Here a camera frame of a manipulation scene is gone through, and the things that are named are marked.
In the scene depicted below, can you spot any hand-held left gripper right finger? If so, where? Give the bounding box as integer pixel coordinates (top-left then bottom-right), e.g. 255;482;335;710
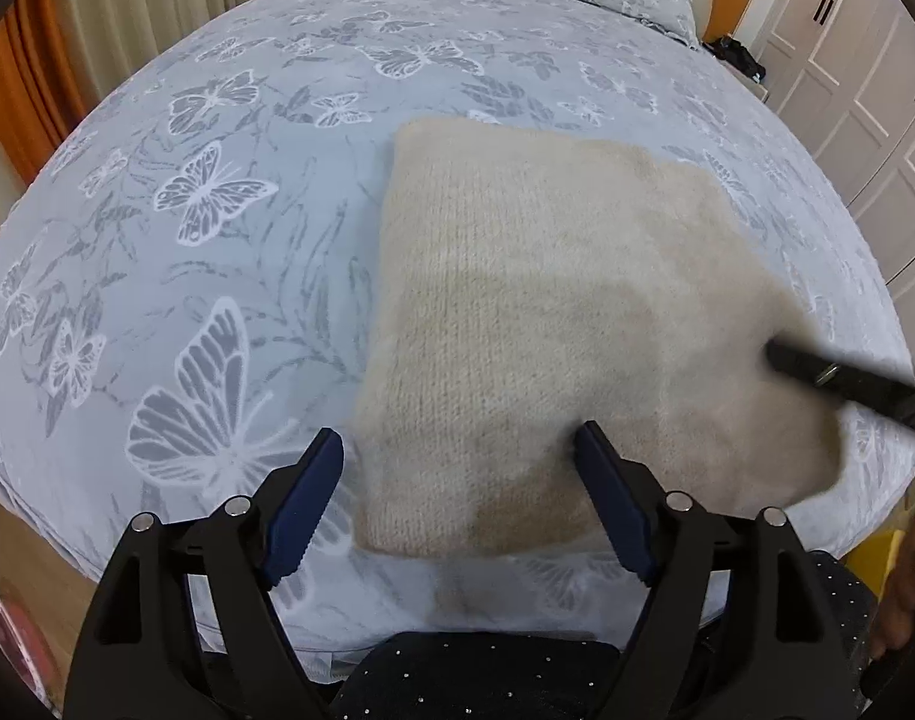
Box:
569;421;857;720

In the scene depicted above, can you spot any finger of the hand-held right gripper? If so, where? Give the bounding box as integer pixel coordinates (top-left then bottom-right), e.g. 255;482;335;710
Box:
767;340;915;437

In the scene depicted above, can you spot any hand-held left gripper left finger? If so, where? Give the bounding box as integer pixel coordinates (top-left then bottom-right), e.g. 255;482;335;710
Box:
63;427;346;720

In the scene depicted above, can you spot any cream fuzzy knit sweater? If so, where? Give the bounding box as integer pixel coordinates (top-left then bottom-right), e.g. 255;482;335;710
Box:
352;117;850;562

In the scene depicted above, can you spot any person's right forearm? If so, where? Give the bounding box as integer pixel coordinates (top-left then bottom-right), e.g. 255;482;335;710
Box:
869;519;915;662

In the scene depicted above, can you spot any butterfly print bed blanket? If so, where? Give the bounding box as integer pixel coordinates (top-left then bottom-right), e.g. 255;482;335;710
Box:
0;0;915;683

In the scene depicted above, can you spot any white panelled wardrobe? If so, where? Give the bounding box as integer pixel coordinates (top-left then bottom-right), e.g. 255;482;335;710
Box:
733;0;915;286

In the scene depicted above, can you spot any red round object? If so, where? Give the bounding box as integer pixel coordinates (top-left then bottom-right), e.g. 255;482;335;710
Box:
0;583;57;710

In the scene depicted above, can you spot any black bag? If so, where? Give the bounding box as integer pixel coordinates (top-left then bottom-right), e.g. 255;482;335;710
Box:
703;36;767;82

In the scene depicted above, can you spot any orange curtain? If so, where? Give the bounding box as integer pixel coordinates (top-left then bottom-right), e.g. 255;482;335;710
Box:
0;0;79;185

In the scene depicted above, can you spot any cream pleated curtain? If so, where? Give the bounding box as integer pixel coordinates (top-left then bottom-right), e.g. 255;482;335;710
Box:
48;0;286;121

